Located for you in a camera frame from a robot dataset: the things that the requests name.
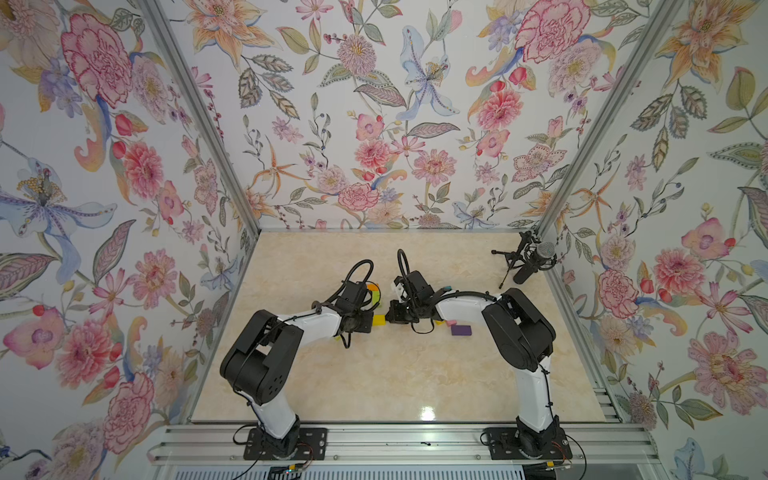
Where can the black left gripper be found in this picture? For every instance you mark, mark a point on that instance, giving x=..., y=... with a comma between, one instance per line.
x=367, y=324

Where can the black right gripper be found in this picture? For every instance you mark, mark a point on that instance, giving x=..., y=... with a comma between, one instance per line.
x=394, y=316

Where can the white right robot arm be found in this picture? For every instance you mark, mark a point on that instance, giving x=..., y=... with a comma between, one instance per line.
x=524, y=339

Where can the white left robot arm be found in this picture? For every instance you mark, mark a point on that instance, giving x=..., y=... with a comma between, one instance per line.
x=258, y=364

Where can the purple block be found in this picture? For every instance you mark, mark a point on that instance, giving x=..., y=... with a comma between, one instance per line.
x=461, y=330

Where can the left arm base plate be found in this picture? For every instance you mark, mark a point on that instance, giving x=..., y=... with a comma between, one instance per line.
x=300, y=444

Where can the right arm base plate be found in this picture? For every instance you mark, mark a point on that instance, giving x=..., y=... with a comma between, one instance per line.
x=521, y=444

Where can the aluminium frame rail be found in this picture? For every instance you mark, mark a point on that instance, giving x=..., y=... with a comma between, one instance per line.
x=408, y=444

